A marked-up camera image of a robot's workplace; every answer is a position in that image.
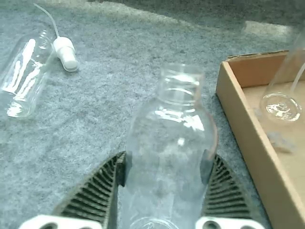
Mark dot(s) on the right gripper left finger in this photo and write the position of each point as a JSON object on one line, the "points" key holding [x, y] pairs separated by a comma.
{"points": [[95, 195]]}

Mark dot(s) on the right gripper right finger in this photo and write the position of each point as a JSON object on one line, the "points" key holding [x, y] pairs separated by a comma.
{"points": [[224, 190]]}

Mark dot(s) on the clear plastic bottle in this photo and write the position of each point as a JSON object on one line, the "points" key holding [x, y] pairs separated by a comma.
{"points": [[286, 95], [166, 143], [23, 74]]}

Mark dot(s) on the cardboard box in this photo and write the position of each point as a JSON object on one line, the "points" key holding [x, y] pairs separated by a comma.
{"points": [[262, 119]]}

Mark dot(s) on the white spray top with tube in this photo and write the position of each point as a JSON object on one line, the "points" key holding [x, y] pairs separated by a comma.
{"points": [[65, 52]]}

